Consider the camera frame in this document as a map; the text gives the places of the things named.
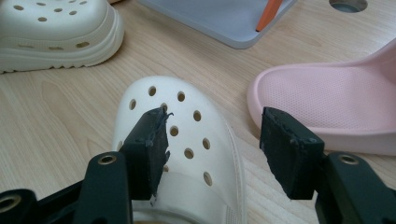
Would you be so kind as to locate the white perforated clog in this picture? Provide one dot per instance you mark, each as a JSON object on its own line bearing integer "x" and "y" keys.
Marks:
{"x": 199, "y": 140}
{"x": 56, "y": 34}

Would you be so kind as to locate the white shoe rack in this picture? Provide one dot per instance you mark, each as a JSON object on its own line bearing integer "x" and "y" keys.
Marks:
{"x": 224, "y": 21}

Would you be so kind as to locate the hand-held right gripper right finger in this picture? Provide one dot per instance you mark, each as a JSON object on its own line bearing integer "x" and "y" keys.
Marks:
{"x": 289, "y": 155}

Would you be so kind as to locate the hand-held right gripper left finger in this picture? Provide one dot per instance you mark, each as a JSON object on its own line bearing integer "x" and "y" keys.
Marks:
{"x": 146, "y": 155}

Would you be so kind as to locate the pink slide slipper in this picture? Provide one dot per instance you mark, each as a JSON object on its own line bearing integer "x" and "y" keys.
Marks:
{"x": 327, "y": 99}

